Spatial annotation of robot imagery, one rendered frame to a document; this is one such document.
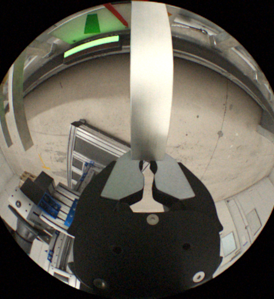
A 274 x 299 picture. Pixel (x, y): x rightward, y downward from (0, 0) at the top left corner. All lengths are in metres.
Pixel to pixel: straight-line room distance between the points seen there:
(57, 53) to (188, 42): 0.37
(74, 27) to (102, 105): 0.85
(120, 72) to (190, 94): 0.69
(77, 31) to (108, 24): 0.07
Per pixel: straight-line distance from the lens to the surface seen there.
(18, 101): 0.25
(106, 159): 0.96
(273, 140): 2.30
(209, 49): 0.35
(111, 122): 1.00
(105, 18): 0.27
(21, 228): 0.66
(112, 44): 0.28
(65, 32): 0.30
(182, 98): 1.02
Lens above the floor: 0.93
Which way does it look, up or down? 58 degrees down
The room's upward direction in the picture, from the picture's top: 174 degrees counter-clockwise
